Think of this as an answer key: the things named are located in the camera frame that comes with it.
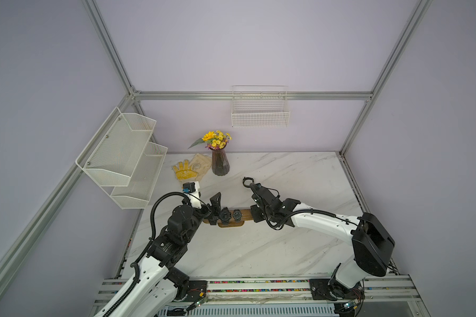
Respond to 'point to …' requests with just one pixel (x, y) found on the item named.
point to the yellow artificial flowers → (215, 140)
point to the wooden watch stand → (246, 216)
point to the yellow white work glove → (184, 172)
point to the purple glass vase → (220, 163)
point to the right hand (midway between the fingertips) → (257, 212)
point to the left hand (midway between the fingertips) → (209, 196)
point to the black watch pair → (245, 178)
